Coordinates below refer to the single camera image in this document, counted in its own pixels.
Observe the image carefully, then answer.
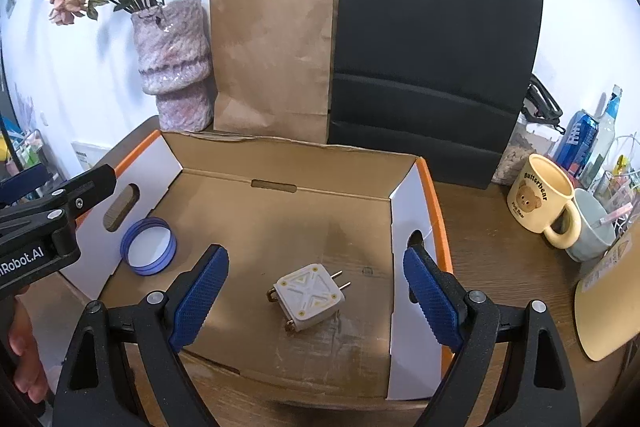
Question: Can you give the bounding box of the clear glass with trinkets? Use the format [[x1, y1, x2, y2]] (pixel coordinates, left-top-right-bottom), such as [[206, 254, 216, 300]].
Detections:
[[595, 137, 640, 228]]

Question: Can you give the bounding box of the clear glass bottle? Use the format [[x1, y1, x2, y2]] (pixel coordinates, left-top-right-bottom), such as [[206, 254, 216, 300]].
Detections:
[[582, 85, 623, 180]]

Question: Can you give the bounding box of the blue drink can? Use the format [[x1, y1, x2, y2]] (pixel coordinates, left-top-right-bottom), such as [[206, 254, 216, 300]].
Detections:
[[554, 109, 600, 178]]

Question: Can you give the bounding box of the blue ring lid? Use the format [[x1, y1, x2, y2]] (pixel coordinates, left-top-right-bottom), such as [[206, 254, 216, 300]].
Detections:
[[120, 217, 178, 277]]

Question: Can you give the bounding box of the grey ceramic cup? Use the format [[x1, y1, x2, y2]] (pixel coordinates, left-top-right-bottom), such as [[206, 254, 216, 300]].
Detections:
[[565, 188, 617, 262]]

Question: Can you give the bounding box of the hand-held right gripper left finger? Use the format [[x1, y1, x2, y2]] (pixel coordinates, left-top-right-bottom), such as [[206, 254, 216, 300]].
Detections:
[[52, 244, 231, 427]]

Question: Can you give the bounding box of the orange and white cardboard box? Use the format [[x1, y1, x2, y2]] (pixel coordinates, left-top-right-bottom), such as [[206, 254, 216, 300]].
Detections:
[[57, 129, 453, 403]]

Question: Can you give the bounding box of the white plug adapter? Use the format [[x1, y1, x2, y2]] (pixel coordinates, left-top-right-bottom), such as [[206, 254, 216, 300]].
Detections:
[[267, 263, 352, 334]]

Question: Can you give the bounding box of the round cream coaster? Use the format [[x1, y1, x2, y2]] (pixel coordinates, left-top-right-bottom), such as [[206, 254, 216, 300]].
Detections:
[[574, 227, 640, 362]]

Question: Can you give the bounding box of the cluttered storage rack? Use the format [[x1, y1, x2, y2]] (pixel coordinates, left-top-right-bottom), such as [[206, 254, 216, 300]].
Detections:
[[0, 107, 51, 180]]

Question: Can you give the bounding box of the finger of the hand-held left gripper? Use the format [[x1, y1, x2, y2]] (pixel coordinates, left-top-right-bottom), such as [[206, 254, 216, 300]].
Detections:
[[47, 163, 119, 228], [0, 163, 51, 208]]

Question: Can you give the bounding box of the white flat box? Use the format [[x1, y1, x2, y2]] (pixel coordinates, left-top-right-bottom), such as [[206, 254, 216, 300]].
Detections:
[[72, 142, 103, 170]]

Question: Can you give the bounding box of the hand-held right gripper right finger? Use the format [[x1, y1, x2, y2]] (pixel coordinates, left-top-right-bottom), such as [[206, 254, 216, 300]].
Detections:
[[402, 244, 583, 427]]

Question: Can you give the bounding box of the clear jar of oats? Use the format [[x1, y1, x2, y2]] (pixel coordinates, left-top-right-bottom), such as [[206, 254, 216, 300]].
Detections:
[[492, 114, 531, 186]]

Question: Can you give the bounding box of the person's left hand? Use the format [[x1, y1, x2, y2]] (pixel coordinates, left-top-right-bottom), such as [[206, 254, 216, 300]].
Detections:
[[7, 299, 51, 404]]

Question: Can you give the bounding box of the pink textured vase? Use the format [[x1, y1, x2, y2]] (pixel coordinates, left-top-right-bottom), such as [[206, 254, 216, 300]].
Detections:
[[131, 0, 211, 132]]

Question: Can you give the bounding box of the brown paper bag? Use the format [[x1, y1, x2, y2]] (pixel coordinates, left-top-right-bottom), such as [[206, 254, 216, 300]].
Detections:
[[209, 0, 335, 144]]

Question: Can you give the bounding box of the cream bear mug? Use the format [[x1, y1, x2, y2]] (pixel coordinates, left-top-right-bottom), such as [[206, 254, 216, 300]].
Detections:
[[507, 153, 582, 249]]

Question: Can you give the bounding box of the black paper bag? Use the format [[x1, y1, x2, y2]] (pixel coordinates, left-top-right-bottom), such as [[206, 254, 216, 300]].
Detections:
[[327, 0, 545, 190]]

